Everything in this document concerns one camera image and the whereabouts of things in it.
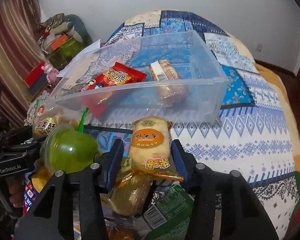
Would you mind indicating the yellow barcode cake packet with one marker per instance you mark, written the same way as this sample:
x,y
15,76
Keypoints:
x,y
128,196

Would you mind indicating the striped red gold curtain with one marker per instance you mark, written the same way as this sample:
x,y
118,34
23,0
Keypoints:
x,y
19,54

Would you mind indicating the pile of clothes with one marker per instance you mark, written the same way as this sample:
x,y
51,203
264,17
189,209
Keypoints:
x,y
51,29

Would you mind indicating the person's left hand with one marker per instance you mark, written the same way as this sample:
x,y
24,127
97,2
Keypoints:
x,y
16,190

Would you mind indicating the red box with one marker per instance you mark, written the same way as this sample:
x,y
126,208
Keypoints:
x,y
34,74

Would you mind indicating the green jelly cup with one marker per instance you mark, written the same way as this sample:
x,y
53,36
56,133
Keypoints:
x,y
69,150

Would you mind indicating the yellow orange cake packet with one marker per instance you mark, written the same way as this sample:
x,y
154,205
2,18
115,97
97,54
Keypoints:
x,y
150,148

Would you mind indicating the white pillow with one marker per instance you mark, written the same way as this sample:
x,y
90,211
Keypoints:
x,y
89,49

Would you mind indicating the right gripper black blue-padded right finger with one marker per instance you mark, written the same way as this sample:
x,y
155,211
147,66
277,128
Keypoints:
x,y
242,214

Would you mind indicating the patchwork patterned bedspread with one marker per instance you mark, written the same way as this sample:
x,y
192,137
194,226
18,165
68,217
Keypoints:
x,y
255,132

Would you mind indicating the clear plastic storage bin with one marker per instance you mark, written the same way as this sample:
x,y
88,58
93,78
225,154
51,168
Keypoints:
x,y
188,54

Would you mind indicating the orange box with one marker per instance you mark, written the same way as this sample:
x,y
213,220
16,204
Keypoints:
x,y
57,42

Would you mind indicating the white wall socket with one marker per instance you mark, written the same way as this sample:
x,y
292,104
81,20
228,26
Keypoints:
x,y
259,47

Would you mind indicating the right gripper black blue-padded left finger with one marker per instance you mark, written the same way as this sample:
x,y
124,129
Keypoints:
x,y
51,215

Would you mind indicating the green patterned box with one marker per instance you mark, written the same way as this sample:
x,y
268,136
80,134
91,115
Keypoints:
x,y
63,55

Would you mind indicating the green snack packet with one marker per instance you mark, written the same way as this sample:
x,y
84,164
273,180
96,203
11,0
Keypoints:
x,y
169,217

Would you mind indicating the orange fried balls bag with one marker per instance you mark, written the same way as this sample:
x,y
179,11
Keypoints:
x,y
120,232

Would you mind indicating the pink toy figure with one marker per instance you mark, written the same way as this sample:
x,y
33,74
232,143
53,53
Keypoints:
x,y
51,73

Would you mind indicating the clear bag yellow crackers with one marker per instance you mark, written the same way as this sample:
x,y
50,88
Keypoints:
x,y
48,115

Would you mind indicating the blue red snack bag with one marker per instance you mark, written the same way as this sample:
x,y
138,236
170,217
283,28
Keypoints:
x,y
30,195

